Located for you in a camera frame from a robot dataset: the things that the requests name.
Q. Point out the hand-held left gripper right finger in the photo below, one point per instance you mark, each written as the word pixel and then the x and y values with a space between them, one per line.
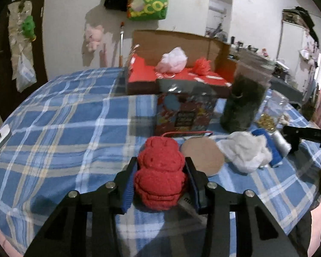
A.
pixel 195 183

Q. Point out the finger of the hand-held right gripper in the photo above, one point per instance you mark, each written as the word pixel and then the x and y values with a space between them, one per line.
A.
pixel 305 133

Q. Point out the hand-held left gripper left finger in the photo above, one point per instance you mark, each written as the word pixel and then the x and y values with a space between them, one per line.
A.
pixel 128 192

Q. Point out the beige round pad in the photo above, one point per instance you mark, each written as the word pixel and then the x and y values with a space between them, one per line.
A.
pixel 200 155

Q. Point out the red knitted plush toy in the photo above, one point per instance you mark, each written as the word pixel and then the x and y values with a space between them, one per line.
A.
pixel 160 171

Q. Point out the cardboard box with red lining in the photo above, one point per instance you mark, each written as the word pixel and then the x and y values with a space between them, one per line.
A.
pixel 149 42

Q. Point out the pink curtain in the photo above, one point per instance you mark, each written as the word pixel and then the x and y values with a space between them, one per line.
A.
pixel 319 99

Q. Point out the white thread spool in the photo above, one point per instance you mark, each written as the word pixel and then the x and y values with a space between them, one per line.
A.
pixel 281 143

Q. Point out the blue thread spool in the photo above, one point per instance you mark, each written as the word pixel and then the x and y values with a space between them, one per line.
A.
pixel 275 155

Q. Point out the bag of gold beads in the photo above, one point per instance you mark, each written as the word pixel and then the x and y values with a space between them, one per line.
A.
pixel 267 123

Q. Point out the white wardrobe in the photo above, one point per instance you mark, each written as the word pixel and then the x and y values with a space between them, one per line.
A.
pixel 294 48

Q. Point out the clear jar with dark contents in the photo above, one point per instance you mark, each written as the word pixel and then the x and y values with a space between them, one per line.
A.
pixel 240 104

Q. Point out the colourful printed box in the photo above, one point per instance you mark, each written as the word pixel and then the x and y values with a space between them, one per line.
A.
pixel 184 112

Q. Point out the dark table with cosmetics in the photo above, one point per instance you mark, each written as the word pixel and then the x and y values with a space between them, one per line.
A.
pixel 256 52

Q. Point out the blue plaid blanket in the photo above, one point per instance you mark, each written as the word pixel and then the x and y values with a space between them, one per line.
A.
pixel 69 125

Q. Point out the suitcase on wardrobe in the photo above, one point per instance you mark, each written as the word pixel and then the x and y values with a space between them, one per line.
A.
pixel 293 17

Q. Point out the orange pom pom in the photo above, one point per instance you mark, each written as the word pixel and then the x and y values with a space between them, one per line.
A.
pixel 202 65

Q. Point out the white mesh bath pouf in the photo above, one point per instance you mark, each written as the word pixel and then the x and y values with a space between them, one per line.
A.
pixel 172 60

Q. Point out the orange white mop pole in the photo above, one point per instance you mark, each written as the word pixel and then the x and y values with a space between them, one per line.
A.
pixel 121 45

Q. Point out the hanging clear plastic bag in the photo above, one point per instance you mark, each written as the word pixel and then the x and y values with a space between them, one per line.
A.
pixel 25 75

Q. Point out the pale pink plush toy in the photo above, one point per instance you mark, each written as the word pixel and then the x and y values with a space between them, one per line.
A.
pixel 94 36

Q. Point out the green tote bag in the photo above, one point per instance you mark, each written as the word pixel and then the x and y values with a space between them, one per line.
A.
pixel 149 5

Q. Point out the hanging fabric organizer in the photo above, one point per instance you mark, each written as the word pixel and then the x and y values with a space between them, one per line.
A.
pixel 16 45

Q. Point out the dark wooden door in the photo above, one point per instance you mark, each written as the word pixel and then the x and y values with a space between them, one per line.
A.
pixel 0 59

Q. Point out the green plush toy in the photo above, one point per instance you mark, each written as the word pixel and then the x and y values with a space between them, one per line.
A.
pixel 28 26

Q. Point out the wall mirror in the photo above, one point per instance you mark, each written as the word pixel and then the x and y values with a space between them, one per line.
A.
pixel 219 13

